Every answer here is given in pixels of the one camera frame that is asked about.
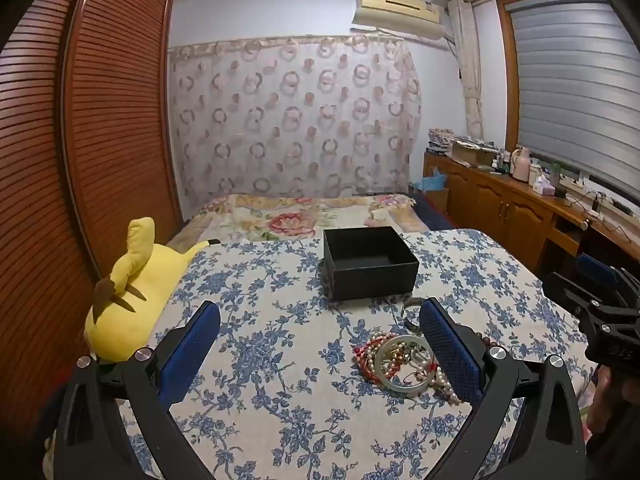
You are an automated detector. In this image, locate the stack of patterned cloths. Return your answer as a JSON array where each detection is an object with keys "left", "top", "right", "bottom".
[{"left": 427, "top": 127, "right": 456, "bottom": 156}]

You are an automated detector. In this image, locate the yellow plush toy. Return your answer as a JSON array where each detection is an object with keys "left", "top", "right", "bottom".
[{"left": 84, "top": 217, "right": 221, "bottom": 363}]

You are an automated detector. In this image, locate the black box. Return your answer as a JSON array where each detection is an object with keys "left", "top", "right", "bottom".
[{"left": 322, "top": 226, "right": 420, "bottom": 302}]

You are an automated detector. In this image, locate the red bead bracelet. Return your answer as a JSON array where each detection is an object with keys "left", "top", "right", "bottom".
[{"left": 352, "top": 334, "right": 401, "bottom": 383}]

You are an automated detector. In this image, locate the person's right hand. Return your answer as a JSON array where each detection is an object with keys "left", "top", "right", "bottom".
[{"left": 591, "top": 364, "right": 640, "bottom": 426}]

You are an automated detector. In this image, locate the beige air conditioner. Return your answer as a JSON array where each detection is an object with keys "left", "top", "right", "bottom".
[{"left": 351, "top": 0, "right": 447, "bottom": 41}]

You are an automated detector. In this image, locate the blue floral tablecloth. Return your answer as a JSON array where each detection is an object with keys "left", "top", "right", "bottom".
[{"left": 112, "top": 229, "right": 598, "bottom": 480}]

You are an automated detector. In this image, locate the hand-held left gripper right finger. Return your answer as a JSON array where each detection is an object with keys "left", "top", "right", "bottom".
[{"left": 419, "top": 297, "right": 588, "bottom": 480}]

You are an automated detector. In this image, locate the wooden window frame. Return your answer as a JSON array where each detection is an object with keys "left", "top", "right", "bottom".
[{"left": 495, "top": 0, "right": 640, "bottom": 211}]

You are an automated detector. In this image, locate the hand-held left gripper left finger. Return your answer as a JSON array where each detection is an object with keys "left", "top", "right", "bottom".
[{"left": 60, "top": 301, "right": 222, "bottom": 480}]

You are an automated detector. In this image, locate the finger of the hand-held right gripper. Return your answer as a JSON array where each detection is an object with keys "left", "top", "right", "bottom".
[
  {"left": 542, "top": 272, "right": 598, "bottom": 318},
  {"left": 574, "top": 253, "right": 623, "bottom": 291}
]

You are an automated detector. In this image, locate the floral bed quilt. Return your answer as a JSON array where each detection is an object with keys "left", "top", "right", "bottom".
[{"left": 167, "top": 192, "right": 431, "bottom": 256}]

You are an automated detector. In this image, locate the wooden cabinet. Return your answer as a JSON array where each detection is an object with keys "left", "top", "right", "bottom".
[{"left": 424, "top": 152, "right": 640, "bottom": 281}]

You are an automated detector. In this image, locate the dark blue blanket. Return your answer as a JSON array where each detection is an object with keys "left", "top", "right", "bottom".
[{"left": 407, "top": 191, "right": 453, "bottom": 233}]

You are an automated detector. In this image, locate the blue bag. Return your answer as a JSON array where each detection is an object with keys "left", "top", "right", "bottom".
[{"left": 421, "top": 167, "right": 450, "bottom": 211}]

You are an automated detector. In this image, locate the pink thermos jug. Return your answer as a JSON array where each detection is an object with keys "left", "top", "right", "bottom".
[{"left": 512, "top": 146, "right": 531, "bottom": 182}]

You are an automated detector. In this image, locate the grey window blind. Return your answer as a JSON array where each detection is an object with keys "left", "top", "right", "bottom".
[{"left": 510, "top": 0, "right": 640, "bottom": 196}]

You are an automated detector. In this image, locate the circle patterned curtain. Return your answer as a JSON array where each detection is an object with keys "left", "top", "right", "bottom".
[{"left": 167, "top": 35, "right": 423, "bottom": 216}]

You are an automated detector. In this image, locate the cream lace curtain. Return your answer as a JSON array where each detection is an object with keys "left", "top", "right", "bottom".
[{"left": 447, "top": 0, "right": 485, "bottom": 141}]

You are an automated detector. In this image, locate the pale jade bangle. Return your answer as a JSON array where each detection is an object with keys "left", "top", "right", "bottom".
[{"left": 375, "top": 336, "right": 441, "bottom": 400}]

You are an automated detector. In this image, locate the cardboard box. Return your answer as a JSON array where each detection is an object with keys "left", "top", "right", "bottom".
[{"left": 451, "top": 140, "right": 496, "bottom": 168}]

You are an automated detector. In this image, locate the silver metal bracelet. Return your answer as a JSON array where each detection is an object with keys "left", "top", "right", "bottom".
[{"left": 402, "top": 297, "right": 426, "bottom": 333}]

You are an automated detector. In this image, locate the wooden louvred wardrobe door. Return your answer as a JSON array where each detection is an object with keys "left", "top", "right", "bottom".
[
  {"left": 0, "top": 0, "right": 98, "bottom": 441},
  {"left": 62, "top": 0, "right": 183, "bottom": 281}
]

